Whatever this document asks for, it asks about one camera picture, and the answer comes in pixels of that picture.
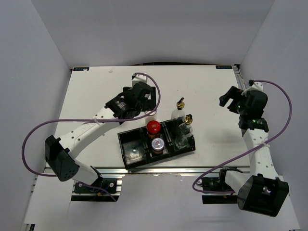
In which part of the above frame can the brown spice metal-lid shaker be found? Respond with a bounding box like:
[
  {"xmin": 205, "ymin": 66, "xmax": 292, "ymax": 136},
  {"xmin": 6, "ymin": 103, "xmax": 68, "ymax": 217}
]
[{"xmin": 145, "ymin": 115, "xmax": 157, "ymax": 126}]

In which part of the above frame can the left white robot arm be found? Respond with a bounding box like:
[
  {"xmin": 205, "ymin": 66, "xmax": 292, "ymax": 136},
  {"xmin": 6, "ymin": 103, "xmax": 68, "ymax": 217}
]
[{"xmin": 45, "ymin": 82, "xmax": 156, "ymax": 192}]

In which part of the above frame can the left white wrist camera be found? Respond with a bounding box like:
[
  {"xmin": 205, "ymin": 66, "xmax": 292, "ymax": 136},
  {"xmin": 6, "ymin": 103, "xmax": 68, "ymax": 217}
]
[{"xmin": 131, "ymin": 73, "xmax": 148, "ymax": 86}]

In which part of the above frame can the blue corner sticker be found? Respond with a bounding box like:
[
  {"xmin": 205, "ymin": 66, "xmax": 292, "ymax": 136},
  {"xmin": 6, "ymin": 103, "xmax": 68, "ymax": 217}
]
[
  {"xmin": 215, "ymin": 65, "xmax": 233, "ymax": 70},
  {"xmin": 73, "ymin": 67, "xmax": 90, "ymax": 71}
]

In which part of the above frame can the red lid sauce jar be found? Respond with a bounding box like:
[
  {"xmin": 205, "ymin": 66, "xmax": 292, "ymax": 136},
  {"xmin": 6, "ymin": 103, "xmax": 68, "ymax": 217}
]
[{"xmin": 146, "ymin": 121, "xmax": 161, "ymax": 140}]

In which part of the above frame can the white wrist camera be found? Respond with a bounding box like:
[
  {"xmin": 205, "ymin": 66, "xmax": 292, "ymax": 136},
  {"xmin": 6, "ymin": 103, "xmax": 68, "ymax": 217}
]
[
  {"xmin": 131, "ymin": 73, "xmax": 148, "ymax": 86},
  {"xmin": 241, "ymin": 80, "xmax": 263, "ymax": 96}
]

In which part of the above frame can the clear glass oil bottle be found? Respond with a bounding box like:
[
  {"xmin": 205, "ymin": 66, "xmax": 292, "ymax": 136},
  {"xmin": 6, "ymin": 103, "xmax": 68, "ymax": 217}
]
[{"xmin": 175, "ymin": 114, "xmax": 193, "ymax": 150}]

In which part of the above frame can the right blue corner sticker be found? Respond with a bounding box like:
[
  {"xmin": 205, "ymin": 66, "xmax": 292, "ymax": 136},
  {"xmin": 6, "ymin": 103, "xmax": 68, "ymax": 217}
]
[{"xmin": 215, "ymin": 65, "xmax": 233, "ymax": 70}]

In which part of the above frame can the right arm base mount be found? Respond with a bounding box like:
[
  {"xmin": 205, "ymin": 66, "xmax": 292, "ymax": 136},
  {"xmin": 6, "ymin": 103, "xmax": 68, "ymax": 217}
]
[{"xmin": 196, "ymin": 177, "xmax": 237, "ymax": 205}]

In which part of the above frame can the left blue corner sticker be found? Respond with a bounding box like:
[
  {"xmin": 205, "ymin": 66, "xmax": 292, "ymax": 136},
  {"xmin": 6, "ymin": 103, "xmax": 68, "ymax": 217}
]
[{"xmin": 73, "ymin": 67, "xmax": 90, "ymax": 71}]

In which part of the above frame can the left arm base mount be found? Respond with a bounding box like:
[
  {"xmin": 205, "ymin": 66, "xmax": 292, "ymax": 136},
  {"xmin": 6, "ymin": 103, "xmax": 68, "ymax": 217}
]
[{"xmin": 71, "ymin": 167, "xmax": 119, "ymax": 202}]

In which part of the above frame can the dark sauce glass bottle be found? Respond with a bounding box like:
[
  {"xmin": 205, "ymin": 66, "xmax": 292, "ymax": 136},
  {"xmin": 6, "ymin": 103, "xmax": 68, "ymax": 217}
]
[{"xmin": 171, "ymin": 97, "xmax": 185, "ymax": 120}]

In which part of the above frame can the small white lid jar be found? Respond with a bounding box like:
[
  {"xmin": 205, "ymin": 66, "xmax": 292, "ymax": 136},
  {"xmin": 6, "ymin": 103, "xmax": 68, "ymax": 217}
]
[{"xmin": 151, "ymin": 138, "xmax": 165, "ymax": 154}]

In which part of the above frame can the aluminium table frame rail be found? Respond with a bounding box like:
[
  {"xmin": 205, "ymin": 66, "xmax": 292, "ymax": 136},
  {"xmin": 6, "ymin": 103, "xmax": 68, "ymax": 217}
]
[{"xmin": 36, "ymin": 166, "xmax": 256, "ymax": 176}]

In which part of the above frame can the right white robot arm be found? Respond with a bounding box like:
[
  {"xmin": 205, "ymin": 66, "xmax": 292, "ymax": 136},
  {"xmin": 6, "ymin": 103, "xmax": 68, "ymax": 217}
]
[{"xmin": 217, "ymin": 86, "xmax": 289, "ymax": 217}]

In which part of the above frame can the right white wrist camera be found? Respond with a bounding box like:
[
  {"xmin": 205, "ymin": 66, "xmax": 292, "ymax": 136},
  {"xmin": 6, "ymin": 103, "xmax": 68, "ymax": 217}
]
[{"xmin": 241, "ymin": 80, "xmax": 263, "ymax": 96}]

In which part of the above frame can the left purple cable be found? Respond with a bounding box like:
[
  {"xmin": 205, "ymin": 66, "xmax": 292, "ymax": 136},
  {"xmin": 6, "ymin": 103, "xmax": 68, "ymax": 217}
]
[{"xmin": 21, "ymin": 72, "xmax": 161, "ymax": 202}]

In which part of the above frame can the black three-compartment tray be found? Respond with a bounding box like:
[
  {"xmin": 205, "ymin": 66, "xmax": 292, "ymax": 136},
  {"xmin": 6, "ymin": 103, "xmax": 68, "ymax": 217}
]
[{"xmin": 117, "ymin": 119, "xmax": 196, "ymax": 170}]

